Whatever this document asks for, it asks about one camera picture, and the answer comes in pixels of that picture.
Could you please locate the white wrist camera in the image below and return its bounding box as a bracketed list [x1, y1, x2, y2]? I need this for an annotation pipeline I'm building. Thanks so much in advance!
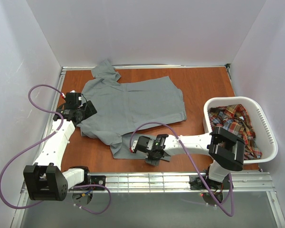
[130, 140, 137, 153]
[61, 91, 82, 102]

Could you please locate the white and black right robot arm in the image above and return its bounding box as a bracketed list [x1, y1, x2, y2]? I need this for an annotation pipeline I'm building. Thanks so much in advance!
[130, 127, 245, 183]

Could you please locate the aluminium frame rail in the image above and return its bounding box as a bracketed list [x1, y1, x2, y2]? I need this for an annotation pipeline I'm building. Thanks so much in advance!
[28, 69, 65, 161]
[20, 172, 276, 193]

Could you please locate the white plastic laundry basket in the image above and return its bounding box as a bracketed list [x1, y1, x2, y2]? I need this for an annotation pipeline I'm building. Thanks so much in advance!
[203, 96, 278, 165]

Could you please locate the aluminium left frame rail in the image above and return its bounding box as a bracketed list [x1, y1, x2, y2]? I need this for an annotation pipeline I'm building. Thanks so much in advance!
[28, 69, 65, 161]

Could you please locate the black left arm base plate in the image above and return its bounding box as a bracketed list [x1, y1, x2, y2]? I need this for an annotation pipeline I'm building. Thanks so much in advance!
[90, 175, 106, 190]

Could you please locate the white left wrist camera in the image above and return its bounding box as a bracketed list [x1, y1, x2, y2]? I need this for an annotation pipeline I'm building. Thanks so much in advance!
[61, 91, 82, 102]

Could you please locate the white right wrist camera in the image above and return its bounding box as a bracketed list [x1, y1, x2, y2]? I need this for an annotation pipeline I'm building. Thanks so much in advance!
[130, 140, 137, 153]

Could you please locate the grey long sleeve shirt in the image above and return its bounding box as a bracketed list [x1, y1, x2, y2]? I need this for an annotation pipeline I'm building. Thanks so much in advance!
[78, 60, 187, 160]

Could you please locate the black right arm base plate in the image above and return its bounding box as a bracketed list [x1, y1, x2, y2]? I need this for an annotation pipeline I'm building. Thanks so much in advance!
[189, 170, 230, 192]

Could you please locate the aluminium front frame rail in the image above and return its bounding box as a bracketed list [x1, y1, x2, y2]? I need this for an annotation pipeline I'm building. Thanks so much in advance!
[20, 172, 276, 193]

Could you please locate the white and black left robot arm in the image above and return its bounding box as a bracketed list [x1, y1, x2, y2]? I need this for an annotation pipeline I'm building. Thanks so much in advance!
[23, 91, 97, 201]

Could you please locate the red plaid shirt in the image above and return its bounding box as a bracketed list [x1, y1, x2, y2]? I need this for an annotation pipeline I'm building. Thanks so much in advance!
[209, 104, 262, 160]

